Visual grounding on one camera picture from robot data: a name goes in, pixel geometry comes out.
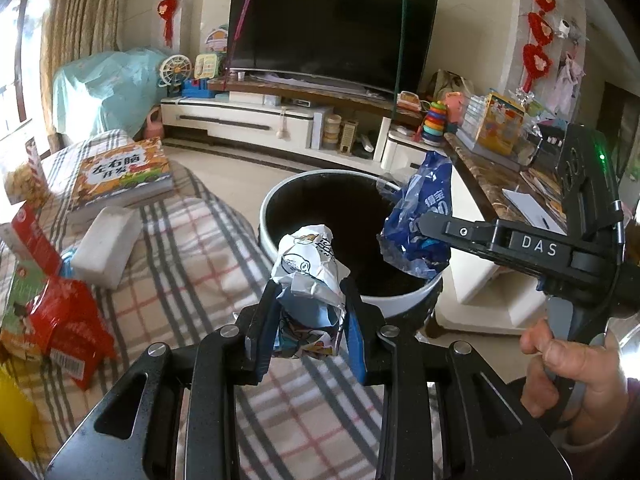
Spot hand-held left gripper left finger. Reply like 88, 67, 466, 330
45, 280, 284, 480

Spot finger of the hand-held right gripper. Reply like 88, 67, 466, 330
417, 210, 501, 262

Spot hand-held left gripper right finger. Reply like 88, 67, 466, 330
340, 277, 571, 480

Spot blue plastic wrapper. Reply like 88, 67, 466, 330
376, 150, 455, 281

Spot white snack wrapper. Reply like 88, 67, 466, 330
270, 224, 353, 358

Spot round white black bin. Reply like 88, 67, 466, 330
257, 170, 445, 331

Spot person's right hand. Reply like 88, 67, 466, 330
520, 317, 632, 447

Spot marble-top side cabinet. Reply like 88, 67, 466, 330
435, 132, 623, 336

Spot white paper sheet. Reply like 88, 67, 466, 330
501, 189, 568, 233

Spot colourful picture book box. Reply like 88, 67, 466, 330
472, 91, 527, 157

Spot pink toy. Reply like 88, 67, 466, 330
445, 92, 473, 133

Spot beige bag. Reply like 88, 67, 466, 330
432, 70, 476, 106

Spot stacked round containers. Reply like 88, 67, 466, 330
322, 114, 343, 149

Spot white rectangular block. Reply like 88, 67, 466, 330
71, 206, 144, 291

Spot red snack packet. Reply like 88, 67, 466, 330
27, 275, 118, 393

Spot white television cabinet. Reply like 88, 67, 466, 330
160, 80, 453, 176

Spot orange children's book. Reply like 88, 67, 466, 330
67, 136, 175, 223

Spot pink plastic jug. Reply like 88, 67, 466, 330
145, 105, 164, 138

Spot red and white box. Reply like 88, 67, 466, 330
0, 203, 63, 286

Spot black flat-screen television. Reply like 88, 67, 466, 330
226, 0, 440, 97

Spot green orange snack packet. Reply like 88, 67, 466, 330
0, 262, 51, 361

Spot blue toy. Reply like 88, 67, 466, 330
181, 77, 221, 101

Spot yellow packet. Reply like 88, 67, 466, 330
0, 360, 38, 463

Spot green toy telephone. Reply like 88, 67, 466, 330
194, 52, 223, 81

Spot ferris wheel toy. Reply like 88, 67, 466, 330
159, 54, 193, 98

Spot clear cookie jar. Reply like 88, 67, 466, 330
0, 140, 51, 208

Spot teal dust cover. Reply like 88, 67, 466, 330
52, 47, 173, 138

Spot colourful round toy sign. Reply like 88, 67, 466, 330
205, 25, 231, 53

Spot red hanging knot ornament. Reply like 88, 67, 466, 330
156, 0, 183, 50

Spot window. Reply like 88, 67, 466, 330
0, 0, 51, 126

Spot beige curtain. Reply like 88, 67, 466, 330
39, 0, 132, 153

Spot rainbow stacking ring toy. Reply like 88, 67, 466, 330
419, 101, 449, 149

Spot white security camera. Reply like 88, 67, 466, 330
557, 19, 583, 43

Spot red heart ornament string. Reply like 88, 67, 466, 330
522, 0, 557, 92

